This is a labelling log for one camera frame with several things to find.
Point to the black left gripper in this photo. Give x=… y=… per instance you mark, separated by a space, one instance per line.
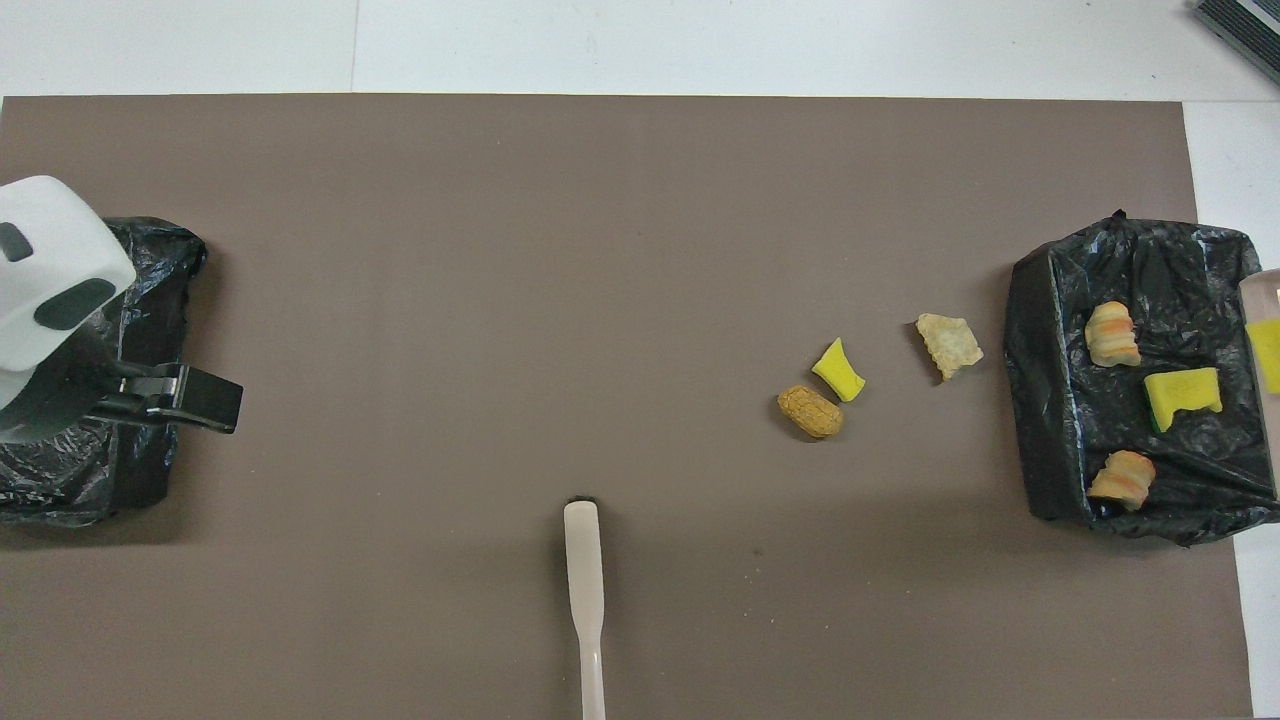
x=70 y=395

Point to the beige hand brush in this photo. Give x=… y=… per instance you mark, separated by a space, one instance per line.
x=583 y=560

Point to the pale bread chunk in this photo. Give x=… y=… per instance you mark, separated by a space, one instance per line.
x=950 y=342

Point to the pale striped croissant toy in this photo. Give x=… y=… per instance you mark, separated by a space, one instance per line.
x=1112 y=335

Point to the orange striped croissant toy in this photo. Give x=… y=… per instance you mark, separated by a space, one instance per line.
x=1122 y=478

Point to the notched yellow sponge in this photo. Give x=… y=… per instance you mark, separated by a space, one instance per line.
x=1180 y=390

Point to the beige plastic dustpan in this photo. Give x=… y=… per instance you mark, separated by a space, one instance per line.
x=1262 y=295

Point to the yellow sponge wedge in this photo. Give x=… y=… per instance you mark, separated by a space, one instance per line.
x=1268 y=355

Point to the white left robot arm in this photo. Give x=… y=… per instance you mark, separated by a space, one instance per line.
x=50 y=260

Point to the bin with black bag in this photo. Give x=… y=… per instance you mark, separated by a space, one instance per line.
x=1180 y=280
x=60 y=480

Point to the brown table mat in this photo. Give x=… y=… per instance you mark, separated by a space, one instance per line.
x=600 y=200

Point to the brown peanut-shaped bread toy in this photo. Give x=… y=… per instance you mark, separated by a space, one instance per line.
x=810 y=412

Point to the curved yellow sponge piece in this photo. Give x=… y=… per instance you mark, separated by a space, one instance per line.
x=840 y=372

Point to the dark ribbed panel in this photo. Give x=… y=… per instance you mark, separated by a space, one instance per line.
x=1245 y=25

